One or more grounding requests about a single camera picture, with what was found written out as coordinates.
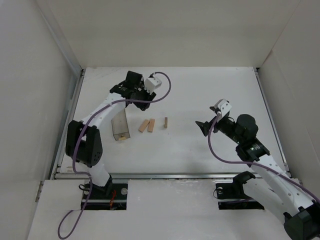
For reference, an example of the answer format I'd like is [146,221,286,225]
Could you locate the wooden block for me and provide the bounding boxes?
[138,119,150,133]
[164,117,168,129]
[147,118,156,133]

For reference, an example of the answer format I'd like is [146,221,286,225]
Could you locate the clear plastic box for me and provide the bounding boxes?
[111,109,131,141]

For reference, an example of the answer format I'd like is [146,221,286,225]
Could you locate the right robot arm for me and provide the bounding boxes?
[196,106,320,240]

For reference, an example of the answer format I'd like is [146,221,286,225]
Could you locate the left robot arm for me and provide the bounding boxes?
[65,71,162,198]

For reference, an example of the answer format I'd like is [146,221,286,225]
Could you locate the white foam front board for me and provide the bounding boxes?
[28,179,288,240]

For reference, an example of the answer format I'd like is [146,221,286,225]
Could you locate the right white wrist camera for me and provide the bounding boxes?
[215,99,232,117]

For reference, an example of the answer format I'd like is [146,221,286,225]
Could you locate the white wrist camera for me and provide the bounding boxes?
[144,76,162,94]
[215,99,232,117]

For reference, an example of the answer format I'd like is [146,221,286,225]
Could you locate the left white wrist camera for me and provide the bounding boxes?
[144,76,162,94]

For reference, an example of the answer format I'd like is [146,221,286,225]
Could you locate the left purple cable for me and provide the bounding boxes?
[57,71,173,240]

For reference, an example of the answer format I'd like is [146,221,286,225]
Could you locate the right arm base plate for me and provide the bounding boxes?
[213,182,265,210]

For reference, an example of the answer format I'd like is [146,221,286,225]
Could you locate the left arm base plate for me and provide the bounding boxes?
[84,183,128,211]

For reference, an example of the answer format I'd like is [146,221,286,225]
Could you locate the front aluminium rail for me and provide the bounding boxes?
[53,171,292,180]

